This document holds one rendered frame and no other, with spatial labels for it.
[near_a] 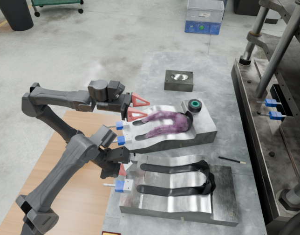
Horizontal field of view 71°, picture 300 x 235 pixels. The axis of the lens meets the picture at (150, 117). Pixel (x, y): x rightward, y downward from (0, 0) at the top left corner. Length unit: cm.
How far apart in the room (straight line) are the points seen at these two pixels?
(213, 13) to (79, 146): 356
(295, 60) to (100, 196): 140
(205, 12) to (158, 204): 344
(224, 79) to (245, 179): 81
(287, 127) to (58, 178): 119
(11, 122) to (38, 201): 216
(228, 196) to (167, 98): 74
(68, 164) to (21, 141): 191
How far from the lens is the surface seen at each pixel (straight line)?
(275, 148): 140
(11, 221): 120
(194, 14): 400
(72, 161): 69
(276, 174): 131
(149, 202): 97
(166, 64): 179
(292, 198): 118
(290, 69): 156
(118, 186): 98
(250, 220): 112
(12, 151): 254
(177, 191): 98
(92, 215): 107
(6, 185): 234
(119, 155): 73
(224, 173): 111
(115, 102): 82
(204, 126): 118
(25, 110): 102
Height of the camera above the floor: 179
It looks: 48 degrees down
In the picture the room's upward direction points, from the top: straight up
